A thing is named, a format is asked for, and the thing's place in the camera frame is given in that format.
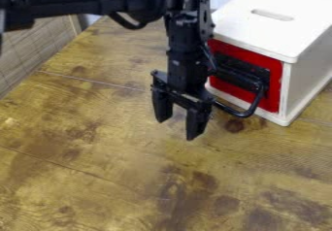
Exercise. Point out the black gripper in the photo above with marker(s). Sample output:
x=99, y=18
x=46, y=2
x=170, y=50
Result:
x=182, y=89

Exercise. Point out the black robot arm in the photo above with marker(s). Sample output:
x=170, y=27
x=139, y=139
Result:
x=187, y=22

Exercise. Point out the red drawer front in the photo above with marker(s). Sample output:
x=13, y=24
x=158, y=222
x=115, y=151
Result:
x=270, y=102

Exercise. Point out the white wooden box cabinet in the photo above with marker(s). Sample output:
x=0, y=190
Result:
x=283, y=35

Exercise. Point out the black metal drawer handle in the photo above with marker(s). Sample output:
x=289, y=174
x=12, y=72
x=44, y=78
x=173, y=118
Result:
x=237, y=73

